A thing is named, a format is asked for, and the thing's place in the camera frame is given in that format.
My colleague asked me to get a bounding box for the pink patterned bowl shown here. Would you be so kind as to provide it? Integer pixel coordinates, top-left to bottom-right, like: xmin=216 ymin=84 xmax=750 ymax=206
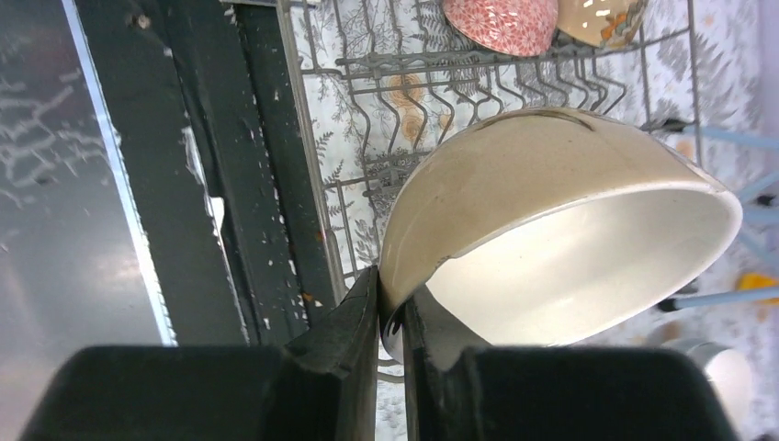
xmin=442 ymin=0 xmax=559 ymax=57

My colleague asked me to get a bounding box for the white ribbed bowl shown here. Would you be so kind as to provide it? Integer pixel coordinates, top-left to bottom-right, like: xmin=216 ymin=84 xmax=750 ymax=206
xmin=661 ymin=338 xmax=755 ymax=432

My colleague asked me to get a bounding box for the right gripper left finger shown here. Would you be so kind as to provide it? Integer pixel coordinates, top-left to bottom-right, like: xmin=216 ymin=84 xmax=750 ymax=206
xmin=282 ymin=266 xmax=378 ymax=440

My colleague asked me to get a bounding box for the beige patterned bowl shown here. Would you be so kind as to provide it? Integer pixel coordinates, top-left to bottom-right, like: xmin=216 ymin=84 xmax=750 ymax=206
xmin=378 ymin=107 xmax=743 ymax=360
xmin=557 ymin=0 xmax=649 ymax=49

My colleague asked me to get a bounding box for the grey wire dish rack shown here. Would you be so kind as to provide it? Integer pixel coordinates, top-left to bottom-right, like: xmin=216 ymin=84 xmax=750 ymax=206
xmin=279 ymin=1 xmax=699 ymax=298

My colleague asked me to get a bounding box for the floral tablecloth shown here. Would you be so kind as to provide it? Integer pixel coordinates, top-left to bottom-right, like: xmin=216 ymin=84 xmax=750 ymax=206
xmin=286 ymin=0 xmax=779 ymax=441

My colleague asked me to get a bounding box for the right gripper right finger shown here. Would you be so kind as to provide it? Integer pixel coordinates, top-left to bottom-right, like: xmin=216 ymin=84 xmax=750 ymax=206
xmin=402 ymin=286 xmax=490 ymax=440

